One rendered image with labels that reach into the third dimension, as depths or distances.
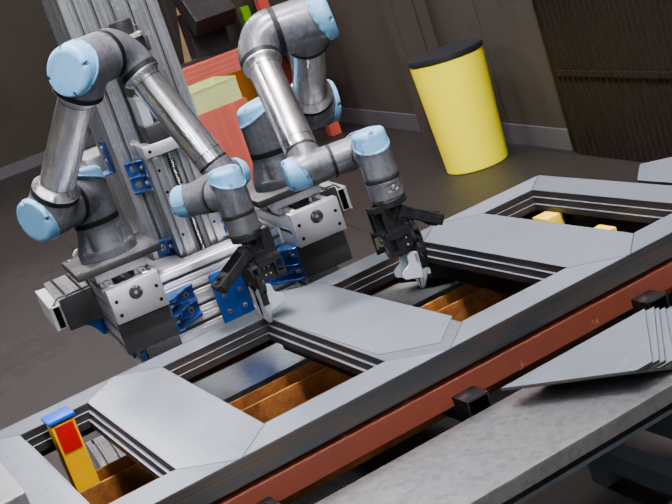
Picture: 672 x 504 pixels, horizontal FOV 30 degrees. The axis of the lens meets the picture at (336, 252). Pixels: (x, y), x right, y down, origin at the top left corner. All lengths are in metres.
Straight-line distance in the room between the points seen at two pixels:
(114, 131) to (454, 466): 1.56
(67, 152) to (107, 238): 0.30
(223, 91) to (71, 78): 5.96
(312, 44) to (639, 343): 1.10
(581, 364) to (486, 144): 4.96
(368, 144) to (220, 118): 6.17
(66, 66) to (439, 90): 4.46
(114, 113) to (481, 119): 4.05
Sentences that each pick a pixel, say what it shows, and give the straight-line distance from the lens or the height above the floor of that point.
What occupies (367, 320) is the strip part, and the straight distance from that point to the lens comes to 2.62.
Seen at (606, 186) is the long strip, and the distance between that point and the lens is 3.05.
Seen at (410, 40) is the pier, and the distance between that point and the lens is 8.07.
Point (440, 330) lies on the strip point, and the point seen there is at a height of 0.86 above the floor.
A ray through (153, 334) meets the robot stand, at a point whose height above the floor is 0.84.
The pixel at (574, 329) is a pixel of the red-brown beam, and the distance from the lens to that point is 2.49.
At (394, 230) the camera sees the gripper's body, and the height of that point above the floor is 1.01.
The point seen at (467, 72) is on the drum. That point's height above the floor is 0.56.
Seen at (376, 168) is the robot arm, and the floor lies 1.15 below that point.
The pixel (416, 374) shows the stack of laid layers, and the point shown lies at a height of 0.85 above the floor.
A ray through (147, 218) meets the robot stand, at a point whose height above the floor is 1.06.
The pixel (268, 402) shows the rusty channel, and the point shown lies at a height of 0.71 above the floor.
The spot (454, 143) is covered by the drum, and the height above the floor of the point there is 0.19.
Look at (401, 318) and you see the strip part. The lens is 2.56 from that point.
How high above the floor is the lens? 1.70
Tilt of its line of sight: 15 degrees down
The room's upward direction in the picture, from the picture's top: 19 degrees counter-clockwise
